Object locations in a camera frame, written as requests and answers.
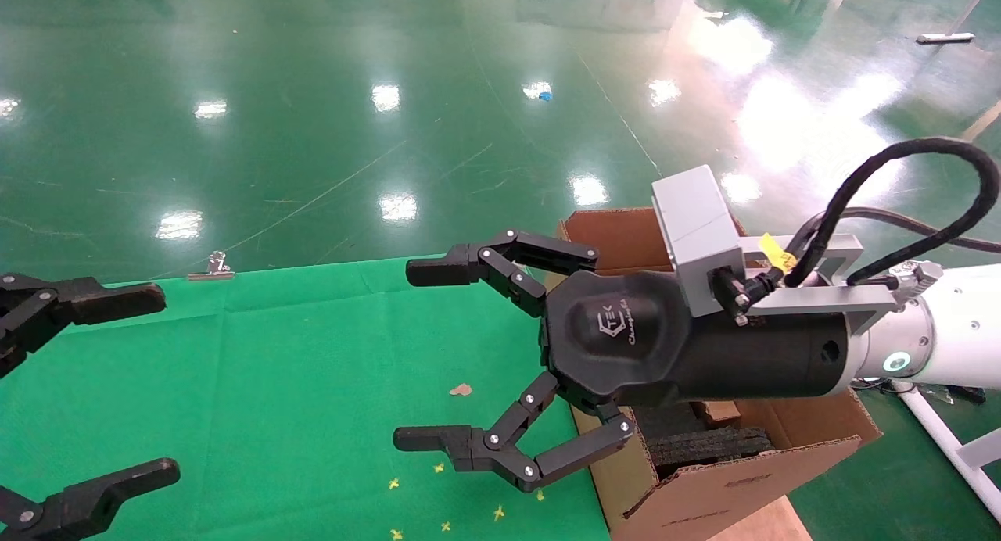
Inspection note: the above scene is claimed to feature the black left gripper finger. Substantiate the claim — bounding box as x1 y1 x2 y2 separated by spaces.
0 274 167 378
0 458 181 541

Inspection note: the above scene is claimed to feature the white pipe frame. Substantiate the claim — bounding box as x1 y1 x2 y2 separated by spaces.
892 378 1001 522

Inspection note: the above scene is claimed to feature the thick sleeved black cable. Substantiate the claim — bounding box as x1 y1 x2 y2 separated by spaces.
782 137 1001 285

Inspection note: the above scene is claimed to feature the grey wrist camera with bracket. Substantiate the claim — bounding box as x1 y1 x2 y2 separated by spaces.
651 164 900 327

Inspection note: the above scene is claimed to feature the large open cardboard carton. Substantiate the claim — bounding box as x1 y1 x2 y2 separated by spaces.
557 206 883 541

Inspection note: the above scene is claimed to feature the metal binder clip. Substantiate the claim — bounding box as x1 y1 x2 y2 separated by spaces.
188 251 235 281

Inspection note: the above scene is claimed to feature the yellow cable tag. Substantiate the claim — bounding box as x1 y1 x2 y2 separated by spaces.
759 233 798 274

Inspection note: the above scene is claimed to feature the floor squeegee with pole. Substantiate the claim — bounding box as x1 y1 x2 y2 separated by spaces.
917 0 1001 45

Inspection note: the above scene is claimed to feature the green table cloth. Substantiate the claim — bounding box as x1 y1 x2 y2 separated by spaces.
0 256 611 541

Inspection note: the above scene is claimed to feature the light wooden board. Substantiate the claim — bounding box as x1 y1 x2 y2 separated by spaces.
708 494 814 541

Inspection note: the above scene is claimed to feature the black foam insert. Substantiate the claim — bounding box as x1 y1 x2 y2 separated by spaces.
632 404 775 479

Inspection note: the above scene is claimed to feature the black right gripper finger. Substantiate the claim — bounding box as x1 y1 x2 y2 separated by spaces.
405 229 599 317
393 371 634 493

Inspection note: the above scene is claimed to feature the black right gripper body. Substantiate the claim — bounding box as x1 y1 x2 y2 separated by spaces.
540 269 851 409

